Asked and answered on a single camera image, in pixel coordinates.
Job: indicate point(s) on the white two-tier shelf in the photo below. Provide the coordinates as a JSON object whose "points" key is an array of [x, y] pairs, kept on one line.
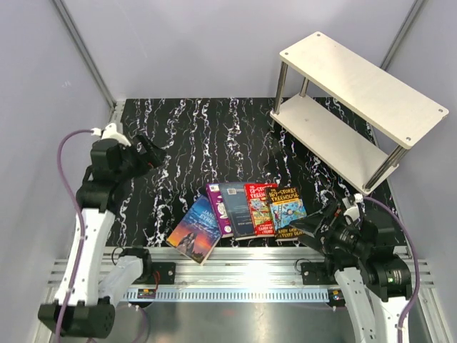
{"points": [[394, 108]]}

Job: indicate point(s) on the purple paperback book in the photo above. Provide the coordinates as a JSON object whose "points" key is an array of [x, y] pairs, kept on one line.
{"points": [[214, 194]]}

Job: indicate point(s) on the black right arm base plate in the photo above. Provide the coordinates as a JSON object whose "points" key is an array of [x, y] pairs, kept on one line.
{"points": [[316, 273]]}

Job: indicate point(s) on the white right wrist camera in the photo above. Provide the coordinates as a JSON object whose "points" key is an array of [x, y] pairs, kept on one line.
{"points": [[350, 207]]}

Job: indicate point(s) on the black marble pattern mat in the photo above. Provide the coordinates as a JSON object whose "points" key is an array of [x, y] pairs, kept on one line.
{"points": [[210, 141]]}

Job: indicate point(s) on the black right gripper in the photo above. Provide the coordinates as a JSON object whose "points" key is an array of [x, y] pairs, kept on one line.
{"points": [[312, 224]]}

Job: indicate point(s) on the dark blue book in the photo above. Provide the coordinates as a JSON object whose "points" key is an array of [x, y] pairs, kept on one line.
{"points": [[236, 205]]}

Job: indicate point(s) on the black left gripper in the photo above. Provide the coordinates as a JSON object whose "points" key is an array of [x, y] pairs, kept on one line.
{"points": [[155, 156]]}

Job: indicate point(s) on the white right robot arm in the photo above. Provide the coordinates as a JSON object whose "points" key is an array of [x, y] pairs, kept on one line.
{"points": [[378, 288]]}

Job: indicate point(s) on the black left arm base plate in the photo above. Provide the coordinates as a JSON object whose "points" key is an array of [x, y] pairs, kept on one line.
{"points": [[163, 273]]}

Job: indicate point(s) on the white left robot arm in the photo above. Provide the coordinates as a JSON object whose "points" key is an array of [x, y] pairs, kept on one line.
{"points": [[84, 305]]}

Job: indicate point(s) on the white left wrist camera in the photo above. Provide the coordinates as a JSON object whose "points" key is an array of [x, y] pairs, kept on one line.
{"points": [[110, 132]]}

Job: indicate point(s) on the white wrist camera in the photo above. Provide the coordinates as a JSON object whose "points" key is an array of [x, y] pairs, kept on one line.
{"points": [[110, 132], [350, 207]]}

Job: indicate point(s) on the aluminium frame rail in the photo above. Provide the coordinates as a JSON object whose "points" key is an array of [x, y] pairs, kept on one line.
{"points": [[260, 274]]}

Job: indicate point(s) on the Jane Eyre book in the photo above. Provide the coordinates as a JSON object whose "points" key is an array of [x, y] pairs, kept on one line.
{"points": [[197, 233]]}

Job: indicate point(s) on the red 13-Storey Treehouse book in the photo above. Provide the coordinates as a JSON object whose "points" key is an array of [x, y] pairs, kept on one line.
{"points": [[259, 209]]}

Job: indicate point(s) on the yellow 169-Storey Treehouse book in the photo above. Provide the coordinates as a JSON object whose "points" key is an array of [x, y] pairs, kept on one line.
{"points": [[285, 205]]}

